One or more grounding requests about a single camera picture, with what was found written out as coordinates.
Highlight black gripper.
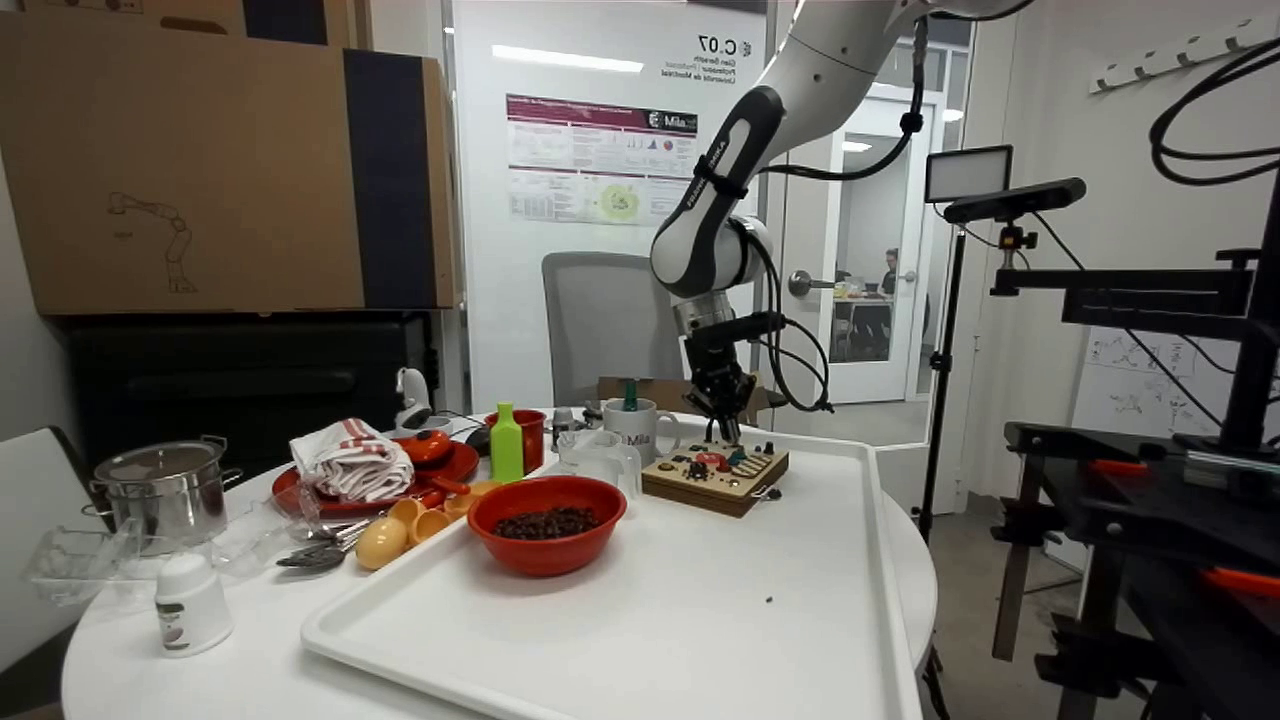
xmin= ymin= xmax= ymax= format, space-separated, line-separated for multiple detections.
xmin=685 ymin=322 xmax=766 ymax=449

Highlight wooden button board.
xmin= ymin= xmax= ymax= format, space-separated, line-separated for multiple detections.
xmin=634 ymin=432 xmax=794 ymax=519

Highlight clear plastic measuring cup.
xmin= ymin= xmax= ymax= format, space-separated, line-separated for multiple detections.
xmin=557 ymin=425 xmax=648 ymax=500

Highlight red cup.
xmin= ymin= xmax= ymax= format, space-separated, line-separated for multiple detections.
xmin=479 ymin=403 xmax=552 ymax=481

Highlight red bowl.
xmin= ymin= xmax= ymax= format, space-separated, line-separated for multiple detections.
xmin=463 ymin=473 xmax=632 ymax=581

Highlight white mug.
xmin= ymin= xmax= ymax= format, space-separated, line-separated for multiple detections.
xmin=595 ymin=392 xmax=664 ymax=468

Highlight white plastic tray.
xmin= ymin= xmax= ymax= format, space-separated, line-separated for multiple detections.
xmin=297 ymin=428 xmax=928 ymax=720

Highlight dark coffee beans pile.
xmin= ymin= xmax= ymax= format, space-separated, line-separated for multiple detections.
xmin=490 ymin=500 xmax=602 ymax=543

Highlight black light stand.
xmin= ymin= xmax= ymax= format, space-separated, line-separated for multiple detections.
xmin=913 ymin=197 xmax=972 ymax=541

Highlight white glass door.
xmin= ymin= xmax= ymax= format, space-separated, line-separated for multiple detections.
xmin=783 ymin=88 xmax=946 ymax=408

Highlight white desktop device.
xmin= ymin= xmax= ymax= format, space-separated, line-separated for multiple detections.
xmin=388 ymin=365 xmax=441 ymax=441

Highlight black light panel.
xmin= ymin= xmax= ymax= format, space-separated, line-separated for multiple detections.
xmin=923 ymin=139 xmax=1019 ymax=208

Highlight metal utensils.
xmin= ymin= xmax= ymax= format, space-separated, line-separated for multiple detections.
xmin=273 ymin=516 xmax=371 ymax=577

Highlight black perforated workbench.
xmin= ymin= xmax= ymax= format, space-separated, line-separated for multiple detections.
xmin=989 ymin=414 xmax=1280 ymax=720

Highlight black cabinet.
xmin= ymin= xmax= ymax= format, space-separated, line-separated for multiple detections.
xmin=55 ymin=305 xmax=441 ymax=483

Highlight small salt shaker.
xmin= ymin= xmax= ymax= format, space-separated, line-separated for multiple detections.
xmin=153 ymin=547 xmax=238 ymax=660

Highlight large brown cardboard box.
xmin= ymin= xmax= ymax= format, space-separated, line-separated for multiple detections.
xmin=0 ymin=8 xmax=463 ymax=321

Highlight clear plastic container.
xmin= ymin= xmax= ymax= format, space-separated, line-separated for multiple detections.
xmin=28 ymin=506 xmax=163 ymax=607

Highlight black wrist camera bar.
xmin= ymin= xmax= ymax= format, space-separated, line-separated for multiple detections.
xmin=675 ymin=306 xmax=791 ymax=357

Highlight wall poster maroon header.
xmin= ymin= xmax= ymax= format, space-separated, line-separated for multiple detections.
xmin=505 ymin=88 xmax=708 ymax=230

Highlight black stereo camera on mount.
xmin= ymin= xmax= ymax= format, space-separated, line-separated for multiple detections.
xmin=938 ymin=173 xmax=1090 ymax=255

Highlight orange handled clamp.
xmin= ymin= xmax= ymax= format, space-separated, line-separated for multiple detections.
xmin=1191 ymin=558 xmax=1280 ymax=607
xmin=1086 ymin=452 xmax=1158 ymax=486

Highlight black camera rig arm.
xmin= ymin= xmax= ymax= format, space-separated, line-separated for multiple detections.
xmin=989 ymin=242 xmax=1280 ymax=459

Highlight thick black hose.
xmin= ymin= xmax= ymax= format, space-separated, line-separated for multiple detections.
xmin=1145 ymin=34 xmax=1280 ymax=192

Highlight white coat hook rail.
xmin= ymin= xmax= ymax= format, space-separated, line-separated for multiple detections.
xmin=1086 ymin=8 xmax=1280 ymax=101

